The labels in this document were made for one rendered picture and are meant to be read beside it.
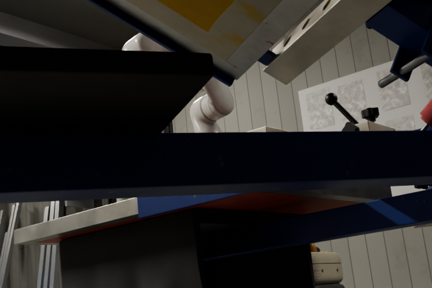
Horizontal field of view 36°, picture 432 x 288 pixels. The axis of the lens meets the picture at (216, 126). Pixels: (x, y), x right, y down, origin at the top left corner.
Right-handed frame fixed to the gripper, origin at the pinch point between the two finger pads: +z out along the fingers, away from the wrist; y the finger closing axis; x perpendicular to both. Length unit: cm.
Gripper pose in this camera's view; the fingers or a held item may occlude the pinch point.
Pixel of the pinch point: (104, 203)
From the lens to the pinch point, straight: 199.7
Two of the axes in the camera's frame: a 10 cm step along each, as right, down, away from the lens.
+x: -6.5, -1.2, -7.5
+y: -7.5, 2.5, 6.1
